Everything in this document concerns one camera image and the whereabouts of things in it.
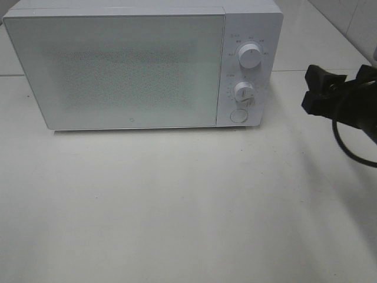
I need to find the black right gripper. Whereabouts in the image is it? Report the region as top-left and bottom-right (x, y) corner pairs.
(301, 65), (376, 137)

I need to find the round white door button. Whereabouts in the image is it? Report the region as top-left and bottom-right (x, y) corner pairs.
(230, 109), (248, 123)

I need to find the upper white power knob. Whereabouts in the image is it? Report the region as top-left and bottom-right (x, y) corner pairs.
(238, 42), (262, 69)

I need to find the white microwave oven body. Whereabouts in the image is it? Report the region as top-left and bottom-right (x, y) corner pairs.
(2, 1), (283, 130)

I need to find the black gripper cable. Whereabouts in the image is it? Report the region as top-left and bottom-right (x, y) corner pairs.
(331, 111), (377, 169)

